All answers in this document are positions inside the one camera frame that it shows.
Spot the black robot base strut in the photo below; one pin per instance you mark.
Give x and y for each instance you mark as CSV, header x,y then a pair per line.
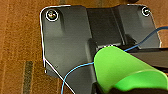
x,y
155,51

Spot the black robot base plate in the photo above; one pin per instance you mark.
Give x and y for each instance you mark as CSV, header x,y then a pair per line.
x,y
66,36

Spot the small green bowl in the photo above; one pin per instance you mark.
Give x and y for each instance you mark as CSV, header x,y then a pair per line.
x,y
123,68

